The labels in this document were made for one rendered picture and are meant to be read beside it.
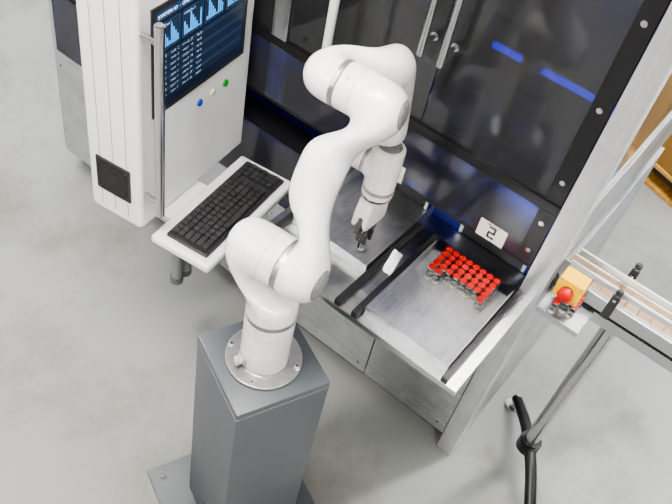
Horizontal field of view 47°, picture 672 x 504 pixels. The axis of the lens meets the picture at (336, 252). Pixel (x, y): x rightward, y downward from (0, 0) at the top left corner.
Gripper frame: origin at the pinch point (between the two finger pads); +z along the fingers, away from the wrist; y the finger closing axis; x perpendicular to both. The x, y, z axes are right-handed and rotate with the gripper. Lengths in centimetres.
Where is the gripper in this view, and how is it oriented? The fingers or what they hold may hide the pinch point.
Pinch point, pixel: (364, 234)
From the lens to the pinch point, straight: 213.9
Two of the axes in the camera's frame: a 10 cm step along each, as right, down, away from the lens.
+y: -6.1, 5.0, -6.2
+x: 7.8, 5.4, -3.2
